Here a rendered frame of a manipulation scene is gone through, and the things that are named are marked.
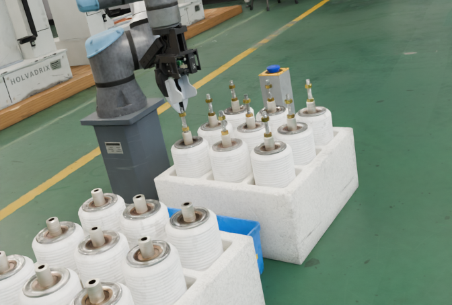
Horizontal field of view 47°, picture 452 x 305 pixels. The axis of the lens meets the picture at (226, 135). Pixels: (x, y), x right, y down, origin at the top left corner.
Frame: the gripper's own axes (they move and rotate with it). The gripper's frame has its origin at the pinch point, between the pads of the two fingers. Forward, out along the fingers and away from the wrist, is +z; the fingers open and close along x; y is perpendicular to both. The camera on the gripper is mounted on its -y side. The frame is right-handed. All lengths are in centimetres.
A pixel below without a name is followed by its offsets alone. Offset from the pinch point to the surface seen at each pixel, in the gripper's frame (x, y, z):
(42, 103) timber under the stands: 43, -187, 31
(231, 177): -0.7, 15.4, 16.1
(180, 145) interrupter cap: -2.2, 0.0, 9.6
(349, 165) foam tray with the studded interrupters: 32.4, 25.3, 25.8
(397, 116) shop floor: 90, 8, 35
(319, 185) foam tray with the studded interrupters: 13.4, 29.6, 21.9
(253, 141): 10.8, 12.9, 11.8
